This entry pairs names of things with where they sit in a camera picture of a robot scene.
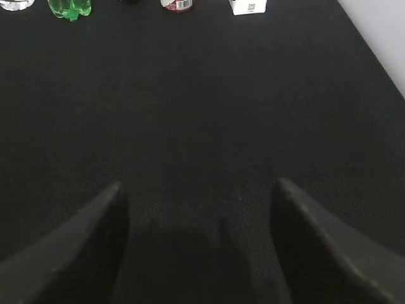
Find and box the green soda bottle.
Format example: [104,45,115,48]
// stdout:
[47,0,92,22]

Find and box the dark cola bottle red label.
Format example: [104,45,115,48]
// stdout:
[160,0,194,13]

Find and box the clear cestbon water bottle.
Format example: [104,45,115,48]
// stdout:
[0,0,35,11]

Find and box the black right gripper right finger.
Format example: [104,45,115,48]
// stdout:
[269,179,404,303]

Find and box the black table cloth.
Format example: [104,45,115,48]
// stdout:
[1,1,404,303]

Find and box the brown milk tea bottle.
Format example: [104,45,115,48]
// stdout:
[228,0,267,16]

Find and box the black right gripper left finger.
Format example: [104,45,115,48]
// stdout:
[1,182,130,303]

